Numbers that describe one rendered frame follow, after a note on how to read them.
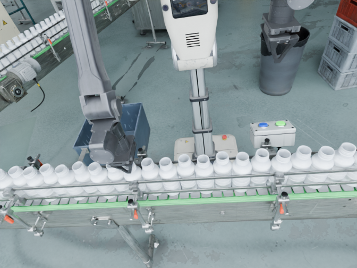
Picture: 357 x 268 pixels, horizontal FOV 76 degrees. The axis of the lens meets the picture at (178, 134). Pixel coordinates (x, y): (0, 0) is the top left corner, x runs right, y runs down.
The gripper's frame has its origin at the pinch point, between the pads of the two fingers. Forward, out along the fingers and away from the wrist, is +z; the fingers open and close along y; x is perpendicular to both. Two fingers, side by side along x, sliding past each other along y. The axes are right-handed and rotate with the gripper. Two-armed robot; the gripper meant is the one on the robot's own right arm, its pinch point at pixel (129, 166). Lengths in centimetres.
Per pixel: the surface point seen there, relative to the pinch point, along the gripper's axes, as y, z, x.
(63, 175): 1.4, 1.0, -22.8
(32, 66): -112, 16, -103
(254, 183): 1.2, 11.1, 39.8
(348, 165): 2, 3, 65
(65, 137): -134, 116, -137
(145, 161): -1.9, 0.4, 5.0
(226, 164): 0.3, 1.0, 30.6
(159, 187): 1.7, 10.8, 7.7
